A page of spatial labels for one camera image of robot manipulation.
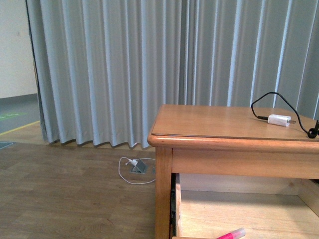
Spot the wooden drawer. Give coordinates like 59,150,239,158
172,174,319,239

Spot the pink marker with white cap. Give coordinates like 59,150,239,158
217,228,246,239

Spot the white plug in floor outlet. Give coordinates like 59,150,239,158
125,159,138,166

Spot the metal floor outlet box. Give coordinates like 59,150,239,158
130,160,148,174

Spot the wooden nightstand cabinet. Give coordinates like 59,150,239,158
148,105,319,239

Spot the grey pleated curtain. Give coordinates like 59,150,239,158
26,0,319,147

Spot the white USB charger plug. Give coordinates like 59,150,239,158
267,114,296,127

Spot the white cable on floor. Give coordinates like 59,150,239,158
118,156,156,185

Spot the black charging cable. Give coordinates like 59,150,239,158
251,92,319,139

